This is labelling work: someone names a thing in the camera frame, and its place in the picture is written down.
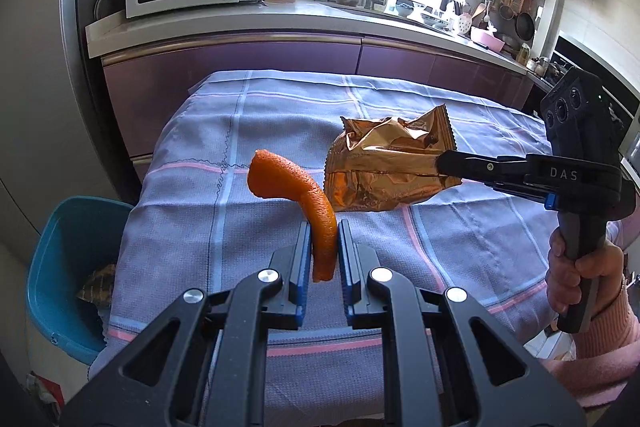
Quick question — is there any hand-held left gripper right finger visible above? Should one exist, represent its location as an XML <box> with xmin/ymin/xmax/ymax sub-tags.
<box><xmin>337</xmin><ymin>219</ymin><xmax>586</xmax><ymax>427</ymax></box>

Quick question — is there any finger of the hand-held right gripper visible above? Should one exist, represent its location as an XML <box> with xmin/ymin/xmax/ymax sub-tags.
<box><xmin>434</xmin><ymin>149</ymin><xmax>531</xmax><ymax>188</ymax></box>
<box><xmin>480</xmin><ymin>179</ymin><xmax>556</xmax><ymax>210</ymax></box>

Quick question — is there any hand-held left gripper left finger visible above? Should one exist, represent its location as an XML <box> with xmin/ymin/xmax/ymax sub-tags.
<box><xmin>60</xmin><ymin>221</ymin><xmax>313</xmax><ymax>427</ymax></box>

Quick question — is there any orange peel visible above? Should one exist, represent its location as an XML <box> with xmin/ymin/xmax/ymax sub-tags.
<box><xmin>247</xmin><ymin>149</ymin><xmax>336</xmax><ymax>283</ymax></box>

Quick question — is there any gold foil snack packet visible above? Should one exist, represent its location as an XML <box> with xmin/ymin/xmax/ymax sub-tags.
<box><xmin>324</xmin><ymin>104</ymin><xmax>458</xmax><ymax>212</ymax></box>

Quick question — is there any teal plastic bin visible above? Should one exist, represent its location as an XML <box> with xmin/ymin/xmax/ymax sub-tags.
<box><xmin>26</xmin><ymin>196</ymin><xmax>136</xmax><ymax>365</ymax></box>

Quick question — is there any person's right forearm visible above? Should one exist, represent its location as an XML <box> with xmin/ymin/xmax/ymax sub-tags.
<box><xmin>542</xmin><ymin>277</ymin><xmax>640</xmax><ymax>408</ymax></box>

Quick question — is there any person's right hand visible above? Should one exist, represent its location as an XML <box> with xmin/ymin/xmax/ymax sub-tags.
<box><xmin>545</xmin><ymin>227</ymin><xmax>628</xmax><ymax>315</ymax></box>

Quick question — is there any black kitchen appliance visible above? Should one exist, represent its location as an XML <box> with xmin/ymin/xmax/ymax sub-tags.
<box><xmin>550</xmin><ymin>32</ymin><xmax>640</xmax><ymax>168</ymax></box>

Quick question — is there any plaid purple tablecloth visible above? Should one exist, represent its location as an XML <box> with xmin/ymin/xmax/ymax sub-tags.
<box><xmin>87</xmin><ymin>69</ymin><xmax>566</xmax><ymax>427</ymax></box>

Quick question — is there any pink bowl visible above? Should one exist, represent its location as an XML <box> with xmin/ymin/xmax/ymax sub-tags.
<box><xmin>470</xmin><ymin>27</ymin><xmax>506</xmax><ymax>52</ymax></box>

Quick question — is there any black frying pan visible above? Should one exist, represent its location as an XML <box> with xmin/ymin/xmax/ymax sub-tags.
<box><xmin>515</xmin><ymin>12</ymin><xmax>536</xmax><ymax>40</ymax></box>

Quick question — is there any brown patterned wrapper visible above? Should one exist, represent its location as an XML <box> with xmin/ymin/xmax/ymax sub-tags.
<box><xmin>76</xmin><ymin>263</ymin><xmax>118</xmax><ymax>308</ymax></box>

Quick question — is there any purple kitchen cabinet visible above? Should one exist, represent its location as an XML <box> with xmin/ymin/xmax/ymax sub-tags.
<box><xmin>85</xmin><ymin>2</ymin><xmax>556</xmax><ymax>168</ymax></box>

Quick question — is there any grey refrigerator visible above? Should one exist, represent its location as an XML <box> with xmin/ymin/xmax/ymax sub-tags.
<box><xmin>59</xmin><ymin>0</ymin><xmax>146</xmax><ymax>202</ymax></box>

